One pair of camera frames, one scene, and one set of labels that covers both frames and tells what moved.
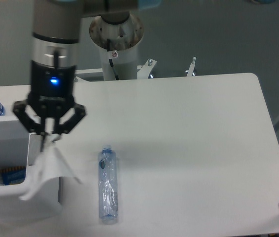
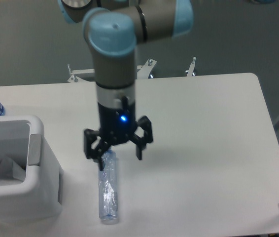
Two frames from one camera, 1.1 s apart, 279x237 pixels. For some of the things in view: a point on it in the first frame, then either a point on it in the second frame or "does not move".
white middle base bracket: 143,71 does not move
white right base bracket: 190,71 does not move
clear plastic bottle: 108,185 does not move
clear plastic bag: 51,164 -> 7,173
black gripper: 52,95 -> 116,125
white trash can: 7,149 does not move
